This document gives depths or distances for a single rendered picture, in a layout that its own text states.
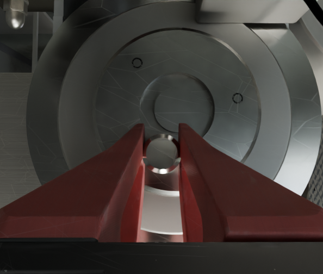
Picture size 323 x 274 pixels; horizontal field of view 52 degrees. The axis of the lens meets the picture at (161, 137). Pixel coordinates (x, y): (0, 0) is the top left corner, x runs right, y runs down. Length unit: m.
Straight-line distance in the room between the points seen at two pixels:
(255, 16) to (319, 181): 0.28
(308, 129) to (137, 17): 0.10
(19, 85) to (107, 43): 0.39
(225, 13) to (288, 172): 0.08
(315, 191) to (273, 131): 0.26
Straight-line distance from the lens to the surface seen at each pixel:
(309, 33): 0.19
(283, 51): 0.18
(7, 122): 0.55
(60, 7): 0.19
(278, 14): 0.17
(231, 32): 0.17
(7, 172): 0.54
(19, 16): 0.56
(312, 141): 0.18
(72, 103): 0.17
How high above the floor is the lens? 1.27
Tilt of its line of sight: 4 degrees down
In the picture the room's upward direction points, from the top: 180 degrees counter-clockwise
